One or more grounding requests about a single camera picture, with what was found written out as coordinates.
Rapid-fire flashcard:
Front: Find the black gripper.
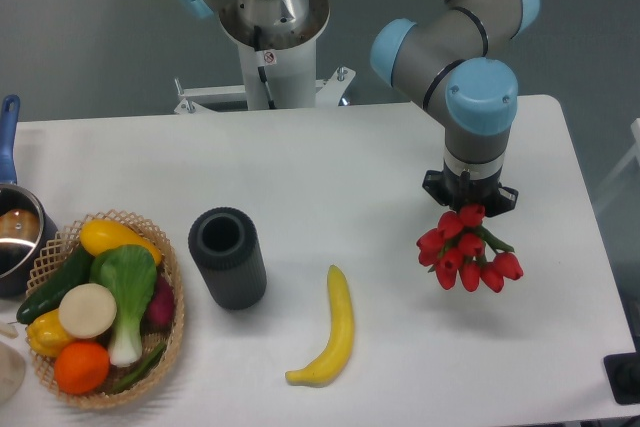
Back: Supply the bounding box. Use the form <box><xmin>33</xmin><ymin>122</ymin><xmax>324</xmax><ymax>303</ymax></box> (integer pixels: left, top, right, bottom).
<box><xmin>422</xmin><ymin>168</ymin><xmax>519</xmax><ymax>217</ymax></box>

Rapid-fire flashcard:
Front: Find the red tulip bouquet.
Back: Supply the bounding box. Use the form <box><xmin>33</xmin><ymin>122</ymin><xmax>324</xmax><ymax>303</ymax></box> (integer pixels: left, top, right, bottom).
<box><xmin>416</xmin><ymin>203</ymin><xmax>524</xmax><ymax>293</ymax></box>

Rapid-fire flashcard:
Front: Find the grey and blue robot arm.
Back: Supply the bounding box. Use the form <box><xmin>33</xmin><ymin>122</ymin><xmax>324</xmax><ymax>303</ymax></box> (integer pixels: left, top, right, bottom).
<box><xmin>180</xmin><ymin>0</ymin><xmax>540</xmax><ymax>216</ymax></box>

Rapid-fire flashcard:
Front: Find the yellow banana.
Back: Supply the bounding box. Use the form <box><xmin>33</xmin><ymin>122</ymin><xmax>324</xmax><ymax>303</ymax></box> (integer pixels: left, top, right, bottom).
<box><xmin>285</xmin><ymin>265</ymin><xmax>355</xmax><ymax>387</ymax></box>

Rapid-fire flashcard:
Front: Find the dark grey ribbed vase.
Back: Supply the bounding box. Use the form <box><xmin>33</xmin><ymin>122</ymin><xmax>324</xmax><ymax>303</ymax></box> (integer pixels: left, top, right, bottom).
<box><xmin>188</xmin><ymin>207</ymin><xmax>267</xmax><ymax>310</ymax></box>

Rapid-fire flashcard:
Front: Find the black device at table edge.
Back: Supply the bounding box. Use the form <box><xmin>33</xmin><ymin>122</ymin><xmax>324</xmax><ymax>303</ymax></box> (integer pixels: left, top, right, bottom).
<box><xmin>603</xmin><ymin>352</ymin><xmax>639</xmax><ymax>405</ymax></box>

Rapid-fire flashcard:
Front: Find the purple red onion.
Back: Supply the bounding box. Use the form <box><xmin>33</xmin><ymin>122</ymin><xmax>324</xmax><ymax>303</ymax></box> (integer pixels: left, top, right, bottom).
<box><xmin>145</xmin><ymin>276</ymin><xmax>175</xmax><ymax>328</ymax></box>

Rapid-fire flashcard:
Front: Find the green bok choy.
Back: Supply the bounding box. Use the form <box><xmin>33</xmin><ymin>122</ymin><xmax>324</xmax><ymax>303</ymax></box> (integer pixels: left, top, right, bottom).
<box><xmin>90</xmin><ymin>245</ymin><xmax>157</xmax><ymax>367</ymax></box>

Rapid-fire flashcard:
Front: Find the green bean pod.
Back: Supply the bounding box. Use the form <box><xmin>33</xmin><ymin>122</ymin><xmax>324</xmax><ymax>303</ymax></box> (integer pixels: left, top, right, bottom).
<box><xmin>108</xmin><ymin>343</ymin><xmax>167</xmax><ymax>394</ymax></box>

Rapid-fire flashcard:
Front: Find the yellow squash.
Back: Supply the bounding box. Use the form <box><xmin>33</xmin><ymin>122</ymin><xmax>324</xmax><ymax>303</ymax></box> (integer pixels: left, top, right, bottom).
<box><xmin>79</xmin><ymin>219</ymin><xmax>163</xmax><ymax>265</ymax></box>

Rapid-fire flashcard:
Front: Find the white round radish slice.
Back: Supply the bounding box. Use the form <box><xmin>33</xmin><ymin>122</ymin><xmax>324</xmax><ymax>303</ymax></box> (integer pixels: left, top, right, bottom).
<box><xmin>58</xmin><ymin>283</ymin><xmax>117</xmax><ymax>339</ymax></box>

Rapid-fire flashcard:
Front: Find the green cucumber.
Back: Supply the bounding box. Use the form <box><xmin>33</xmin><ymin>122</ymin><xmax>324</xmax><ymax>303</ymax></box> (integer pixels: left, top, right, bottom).
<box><xmin>16</xmin><ymin>246</ymin><xmax>94</xmax><ymax>325</ymax></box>

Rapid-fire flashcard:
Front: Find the woven wicker basket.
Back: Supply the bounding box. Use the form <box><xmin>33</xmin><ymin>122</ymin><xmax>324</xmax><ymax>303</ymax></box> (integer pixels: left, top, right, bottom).
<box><xmin>26</xmin><ymin>209</ymin><xmax>184</xmax><ymax>410</ymax></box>

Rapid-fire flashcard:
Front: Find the orange fruit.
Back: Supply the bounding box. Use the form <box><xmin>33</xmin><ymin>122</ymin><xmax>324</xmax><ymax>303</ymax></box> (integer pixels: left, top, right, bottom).
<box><xmin>54</xmin><ymin>341</ymin><xmax>110</xmax><ymax>395</ymax></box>

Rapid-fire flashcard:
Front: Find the yellow bell pepper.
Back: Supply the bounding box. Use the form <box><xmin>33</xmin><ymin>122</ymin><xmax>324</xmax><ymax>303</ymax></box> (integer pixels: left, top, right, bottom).
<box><xmin>26</xmin><ymin>309</ymin><xmax>76</xmax><ymax>358</ymax></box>

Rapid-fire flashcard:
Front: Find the beige object at left edge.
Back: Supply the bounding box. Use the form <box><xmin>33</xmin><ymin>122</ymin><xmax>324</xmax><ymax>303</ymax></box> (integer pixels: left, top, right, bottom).
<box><xmin>1</xmin><ymin>321</ymin><xmax>26</xmax><ymax>405</ymax></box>

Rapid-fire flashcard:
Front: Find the white frame at right edge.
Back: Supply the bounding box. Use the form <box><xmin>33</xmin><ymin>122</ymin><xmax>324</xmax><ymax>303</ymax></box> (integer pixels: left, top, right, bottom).
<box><xmin>592</xmin><ymin>118</ymin><xmax>639</xmax><ymax>217</ymax></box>

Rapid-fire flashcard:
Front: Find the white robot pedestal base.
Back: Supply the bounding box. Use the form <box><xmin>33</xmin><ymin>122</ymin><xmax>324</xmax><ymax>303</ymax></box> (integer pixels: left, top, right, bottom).
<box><xmin>174</xmin><ymin>0</ymin><xmax>356</xmax><ymax>114</ymax></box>

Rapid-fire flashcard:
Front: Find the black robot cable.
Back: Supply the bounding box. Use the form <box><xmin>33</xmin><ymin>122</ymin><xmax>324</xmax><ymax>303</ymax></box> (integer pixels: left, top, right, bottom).
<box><xmin>252</xmin><ymin>24</ymin><xmax>278</xmax><ymax>111</ymax></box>

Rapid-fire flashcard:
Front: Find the blue handled steel saucepan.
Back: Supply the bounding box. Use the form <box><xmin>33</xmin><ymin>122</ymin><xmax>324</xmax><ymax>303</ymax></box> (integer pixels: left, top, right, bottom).
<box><xmin>1</xmin><ymin>94</ymin><xmax>57</xmax><ymax>298</ymax></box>

